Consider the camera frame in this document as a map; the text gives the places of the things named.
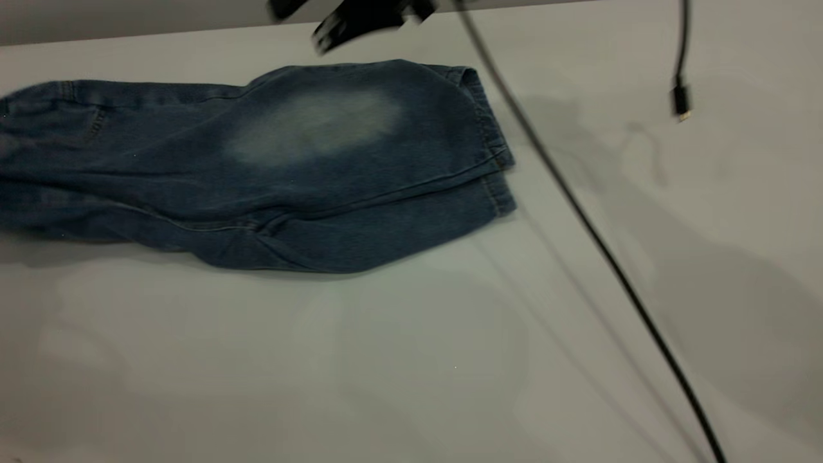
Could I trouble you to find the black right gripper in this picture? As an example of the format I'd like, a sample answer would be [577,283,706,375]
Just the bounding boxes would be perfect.
[266,0,439,56]

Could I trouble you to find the blue denim pants with print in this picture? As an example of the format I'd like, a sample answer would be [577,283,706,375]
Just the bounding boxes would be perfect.
[0,59,518,275]

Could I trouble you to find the black braided cable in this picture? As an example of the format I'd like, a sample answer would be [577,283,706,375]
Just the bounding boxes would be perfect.
[450,0,728,463]

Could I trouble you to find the black cable with plug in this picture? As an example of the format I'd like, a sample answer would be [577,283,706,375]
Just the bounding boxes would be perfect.
[671,0,693,123]

